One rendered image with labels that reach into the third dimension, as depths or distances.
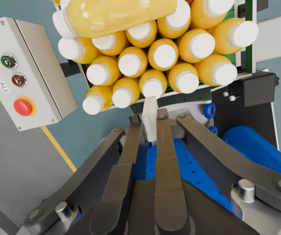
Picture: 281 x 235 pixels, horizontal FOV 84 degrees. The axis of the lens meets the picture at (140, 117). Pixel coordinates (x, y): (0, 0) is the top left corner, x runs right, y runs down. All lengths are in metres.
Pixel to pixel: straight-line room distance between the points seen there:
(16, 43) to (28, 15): 1.36
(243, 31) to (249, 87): 0.16
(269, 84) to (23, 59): 0.51
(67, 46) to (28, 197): 2.59
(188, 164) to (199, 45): 0.25
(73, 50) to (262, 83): 0.41
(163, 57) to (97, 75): 0.13
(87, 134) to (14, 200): 1.62
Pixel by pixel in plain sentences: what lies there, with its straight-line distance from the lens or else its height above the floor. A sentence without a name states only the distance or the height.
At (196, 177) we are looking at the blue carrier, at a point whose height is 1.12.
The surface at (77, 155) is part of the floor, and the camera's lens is 1.94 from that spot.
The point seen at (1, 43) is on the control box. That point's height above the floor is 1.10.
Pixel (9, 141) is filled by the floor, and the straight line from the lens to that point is 2.32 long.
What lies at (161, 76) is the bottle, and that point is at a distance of 0.35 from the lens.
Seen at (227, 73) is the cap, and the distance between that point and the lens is 0.34.
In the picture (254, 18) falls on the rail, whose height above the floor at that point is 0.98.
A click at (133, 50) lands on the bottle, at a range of 0.34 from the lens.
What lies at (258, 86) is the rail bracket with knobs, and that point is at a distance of 0.46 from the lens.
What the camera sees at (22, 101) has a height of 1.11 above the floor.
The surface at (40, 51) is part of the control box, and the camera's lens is 0.41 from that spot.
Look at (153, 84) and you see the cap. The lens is 0.31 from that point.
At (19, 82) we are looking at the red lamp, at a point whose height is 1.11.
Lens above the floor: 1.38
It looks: 66 degrees down
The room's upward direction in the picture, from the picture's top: 168 degrees counter-clockwise
